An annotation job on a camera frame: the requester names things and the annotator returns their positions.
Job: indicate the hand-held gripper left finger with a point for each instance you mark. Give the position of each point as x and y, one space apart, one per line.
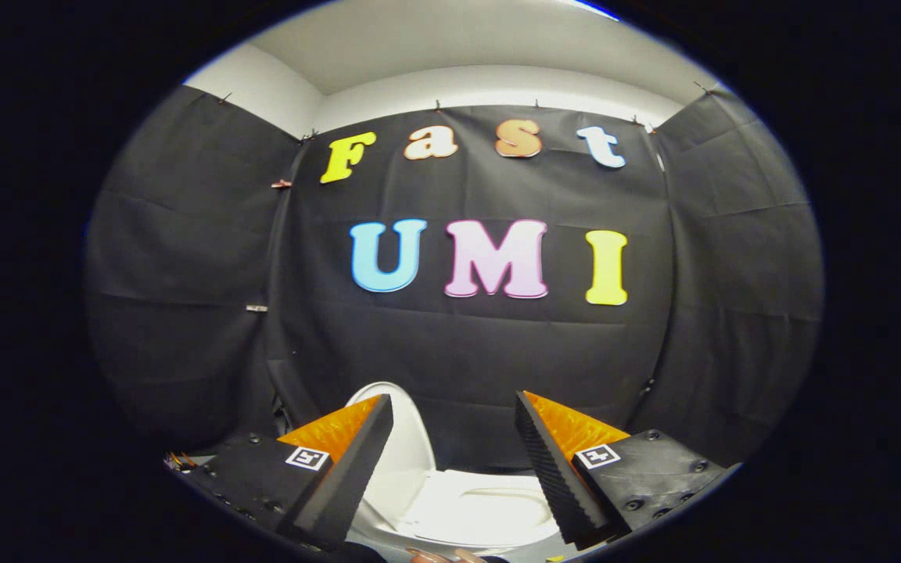
357 469

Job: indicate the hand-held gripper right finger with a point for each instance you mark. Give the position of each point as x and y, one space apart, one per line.
548 469

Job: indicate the white toilet seat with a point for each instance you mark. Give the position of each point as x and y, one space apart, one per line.
482 508

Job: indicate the black backdrop cloth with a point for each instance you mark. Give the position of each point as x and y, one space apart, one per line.
466 344

